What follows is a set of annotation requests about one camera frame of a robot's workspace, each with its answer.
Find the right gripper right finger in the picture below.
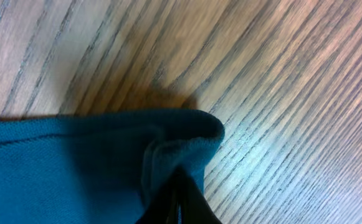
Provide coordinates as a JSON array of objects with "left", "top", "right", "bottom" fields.
[{"left": 178, "top": 169, "right": 221, "bottom": 224}]

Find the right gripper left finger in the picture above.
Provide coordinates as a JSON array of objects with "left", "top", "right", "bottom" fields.
[{"left": 136, "top": 177, "right": 179, "bottom": 224}]

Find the dark blue t-shirt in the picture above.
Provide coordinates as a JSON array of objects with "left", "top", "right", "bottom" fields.
[{"left": 0, "top": 109, "right": 225, "bottom": 223}]

